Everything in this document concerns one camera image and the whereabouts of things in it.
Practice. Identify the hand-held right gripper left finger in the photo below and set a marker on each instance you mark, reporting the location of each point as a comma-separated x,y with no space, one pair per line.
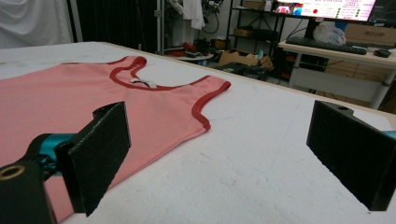
96,155

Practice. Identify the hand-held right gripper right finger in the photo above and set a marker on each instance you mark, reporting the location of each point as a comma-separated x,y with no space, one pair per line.
351,155

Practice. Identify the pink tank top red trim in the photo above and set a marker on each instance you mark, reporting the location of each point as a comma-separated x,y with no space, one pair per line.
62,102

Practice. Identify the white-legged desk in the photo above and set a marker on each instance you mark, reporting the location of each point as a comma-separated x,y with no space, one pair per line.
339,81

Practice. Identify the white felt mat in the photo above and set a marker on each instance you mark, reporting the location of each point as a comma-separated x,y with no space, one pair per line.
249,174

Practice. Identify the black computer mouse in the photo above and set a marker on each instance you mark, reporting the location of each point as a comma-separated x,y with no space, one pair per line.
382,53

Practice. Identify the black keyboard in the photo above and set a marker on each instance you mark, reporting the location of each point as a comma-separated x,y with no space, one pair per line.
327,46

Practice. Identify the large cardboard box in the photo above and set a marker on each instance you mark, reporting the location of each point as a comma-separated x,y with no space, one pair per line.
370,34

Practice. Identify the white plastic bag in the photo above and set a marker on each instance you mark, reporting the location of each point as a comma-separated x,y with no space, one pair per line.
329,34

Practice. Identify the black curtain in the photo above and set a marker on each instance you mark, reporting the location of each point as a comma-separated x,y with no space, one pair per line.
115,21

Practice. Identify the round white table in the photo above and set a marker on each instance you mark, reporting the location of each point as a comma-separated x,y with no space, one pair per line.
194,57

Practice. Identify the metal stand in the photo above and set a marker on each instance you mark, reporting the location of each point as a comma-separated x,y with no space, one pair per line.
160,25

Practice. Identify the computer monitor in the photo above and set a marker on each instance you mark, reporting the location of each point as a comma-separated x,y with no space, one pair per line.
330,8

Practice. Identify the white curtain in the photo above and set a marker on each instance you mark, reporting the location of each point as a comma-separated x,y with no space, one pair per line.
31,21

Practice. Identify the open cardboard box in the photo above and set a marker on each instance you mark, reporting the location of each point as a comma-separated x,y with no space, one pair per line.
236,58

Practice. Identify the white hanging cloth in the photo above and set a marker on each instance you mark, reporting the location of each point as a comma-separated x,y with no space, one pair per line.
193,12

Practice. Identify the black shelf rack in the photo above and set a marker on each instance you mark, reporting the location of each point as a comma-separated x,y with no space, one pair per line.
238,18

